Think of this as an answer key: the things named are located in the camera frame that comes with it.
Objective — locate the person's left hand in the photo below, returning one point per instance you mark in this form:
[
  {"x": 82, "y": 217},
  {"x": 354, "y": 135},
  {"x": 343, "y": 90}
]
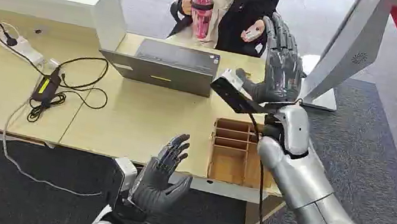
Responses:
[{"x": 255, "y": 27}]

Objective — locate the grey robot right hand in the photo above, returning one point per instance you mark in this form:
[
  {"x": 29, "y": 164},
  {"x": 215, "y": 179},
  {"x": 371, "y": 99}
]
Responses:
[{"x": 282, "y": 72}]

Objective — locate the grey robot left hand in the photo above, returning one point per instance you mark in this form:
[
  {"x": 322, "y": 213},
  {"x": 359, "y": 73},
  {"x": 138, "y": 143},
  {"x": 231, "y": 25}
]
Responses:
[{"x": 154, "y": 188}]

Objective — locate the person's right hand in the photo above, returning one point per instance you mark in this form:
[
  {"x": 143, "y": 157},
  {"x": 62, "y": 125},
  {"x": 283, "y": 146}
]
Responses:
[{"x": 186, "y": 5}]

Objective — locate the pink drink bottle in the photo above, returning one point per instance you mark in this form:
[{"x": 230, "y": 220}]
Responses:
[{"x": 201, "y": 16}]

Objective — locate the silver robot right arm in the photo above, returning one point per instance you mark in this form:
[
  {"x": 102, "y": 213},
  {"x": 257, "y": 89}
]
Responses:
[{"x": 313, "y": 193}]

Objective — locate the person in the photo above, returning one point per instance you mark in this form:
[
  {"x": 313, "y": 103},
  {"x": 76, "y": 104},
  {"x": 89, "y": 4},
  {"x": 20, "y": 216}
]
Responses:
[{"x": 247, "y": 7}]

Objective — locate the grey laptop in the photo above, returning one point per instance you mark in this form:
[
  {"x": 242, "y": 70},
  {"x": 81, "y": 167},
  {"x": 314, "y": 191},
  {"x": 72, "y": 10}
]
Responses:
[{"x": 165, "y": 70}]

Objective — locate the silver monitor stand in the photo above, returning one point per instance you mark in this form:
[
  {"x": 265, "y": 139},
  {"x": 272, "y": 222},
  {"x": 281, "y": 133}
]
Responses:
[{"x": 347, "y": 51}]

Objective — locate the wooden card box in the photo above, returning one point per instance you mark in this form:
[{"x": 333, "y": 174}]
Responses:
[{"x": 232, "y": 160}]

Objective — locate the black power adapter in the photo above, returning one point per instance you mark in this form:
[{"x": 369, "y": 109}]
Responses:
[{"x": 46, "y": 87}]

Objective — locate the white power strip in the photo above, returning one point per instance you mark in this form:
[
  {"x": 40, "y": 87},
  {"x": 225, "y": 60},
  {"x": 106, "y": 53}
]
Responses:
[{"x": 23, "y": 48}]

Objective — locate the black plug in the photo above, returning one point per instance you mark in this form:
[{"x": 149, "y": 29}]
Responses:
[{"x": 10, "y": 39}]

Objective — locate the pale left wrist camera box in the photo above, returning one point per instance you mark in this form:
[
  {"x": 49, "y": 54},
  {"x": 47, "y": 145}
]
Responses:
[{"x": 123, "y": 179}]

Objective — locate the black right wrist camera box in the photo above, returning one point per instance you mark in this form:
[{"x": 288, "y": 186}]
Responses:
[{"x": 233, "y": 94}]

